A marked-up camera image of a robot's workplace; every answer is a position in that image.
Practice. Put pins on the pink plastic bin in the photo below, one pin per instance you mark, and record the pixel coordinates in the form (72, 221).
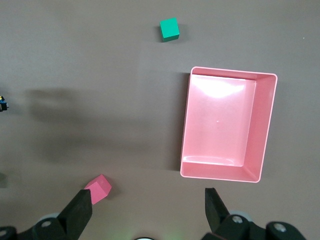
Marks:
(220, 120)

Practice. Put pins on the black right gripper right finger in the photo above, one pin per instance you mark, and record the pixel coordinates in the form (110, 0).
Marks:
(216, 212)

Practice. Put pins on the brown table mat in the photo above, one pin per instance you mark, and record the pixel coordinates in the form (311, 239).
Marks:
(100, 75)

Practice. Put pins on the green foam cube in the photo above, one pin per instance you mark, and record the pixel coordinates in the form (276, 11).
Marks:
(169, 28)

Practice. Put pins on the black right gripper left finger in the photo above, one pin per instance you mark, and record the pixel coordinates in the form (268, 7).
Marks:
(75, 215)

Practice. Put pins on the pink foam cube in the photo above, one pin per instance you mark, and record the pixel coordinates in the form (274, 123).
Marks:
(101, 187)

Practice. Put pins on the orange push button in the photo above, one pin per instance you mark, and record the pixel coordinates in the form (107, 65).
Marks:
(3, 105)

